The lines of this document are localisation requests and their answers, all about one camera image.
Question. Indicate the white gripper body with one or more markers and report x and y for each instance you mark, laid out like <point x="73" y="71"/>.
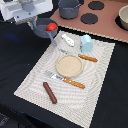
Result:
<point x="20" y="11"/>

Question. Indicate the grey toy frying pan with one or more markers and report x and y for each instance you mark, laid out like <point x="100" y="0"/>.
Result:
<point x="40" y="29"/>

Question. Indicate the red toy tomato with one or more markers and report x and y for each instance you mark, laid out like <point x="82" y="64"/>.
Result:
<point x="51" y="27"/>

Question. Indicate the white toy fish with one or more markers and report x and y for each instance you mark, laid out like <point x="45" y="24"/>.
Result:
<point x="68" y="40"/>

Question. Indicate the light blue toy carton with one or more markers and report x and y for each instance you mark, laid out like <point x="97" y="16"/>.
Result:
<point x="86" y="44"/>

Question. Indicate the brown toy sausage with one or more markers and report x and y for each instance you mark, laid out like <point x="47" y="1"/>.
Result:
<point x="49" y="92"/>

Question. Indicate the grey toy pot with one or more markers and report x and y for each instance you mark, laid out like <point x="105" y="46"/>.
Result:
<point x="69" y="9"/>

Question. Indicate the black burner disc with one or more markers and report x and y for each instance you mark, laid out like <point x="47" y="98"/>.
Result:
<point x="89" y="18"/>
<point x="96" y="5"/>

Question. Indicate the round wooden plate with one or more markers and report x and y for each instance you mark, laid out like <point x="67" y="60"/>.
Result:
<point x="69" y="66"/>

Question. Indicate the beige woven placemat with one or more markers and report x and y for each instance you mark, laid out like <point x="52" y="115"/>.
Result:
<point x="73" y="103"/>

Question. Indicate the pink wooden board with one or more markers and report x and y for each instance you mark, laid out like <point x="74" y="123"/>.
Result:
<point x="104" y="27"/>

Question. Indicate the beige bowl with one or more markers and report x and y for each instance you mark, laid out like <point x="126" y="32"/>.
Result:
<point x="123" y="14"/>

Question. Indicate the orange handled toy fork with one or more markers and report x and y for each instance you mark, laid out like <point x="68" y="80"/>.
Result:
<point x="55" y="76"/>

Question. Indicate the orange handled toy knife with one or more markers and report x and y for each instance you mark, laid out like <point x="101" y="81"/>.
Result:
<point x="79" y="55"/>

